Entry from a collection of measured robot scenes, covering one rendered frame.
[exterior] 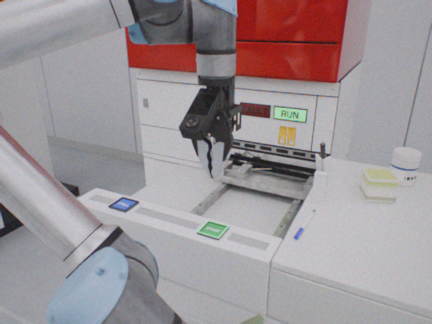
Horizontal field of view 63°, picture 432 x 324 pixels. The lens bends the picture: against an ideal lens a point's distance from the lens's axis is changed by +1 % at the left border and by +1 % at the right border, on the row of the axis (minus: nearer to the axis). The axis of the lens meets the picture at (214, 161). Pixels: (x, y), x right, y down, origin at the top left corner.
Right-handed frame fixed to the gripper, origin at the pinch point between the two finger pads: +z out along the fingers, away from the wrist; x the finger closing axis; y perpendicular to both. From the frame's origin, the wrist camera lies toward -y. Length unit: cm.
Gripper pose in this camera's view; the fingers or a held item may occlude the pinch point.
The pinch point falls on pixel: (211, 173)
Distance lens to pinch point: 73.6
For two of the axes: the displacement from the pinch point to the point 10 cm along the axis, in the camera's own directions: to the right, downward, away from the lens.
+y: 4.5, -3.4, 8.2
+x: -8.9, -1.7, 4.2
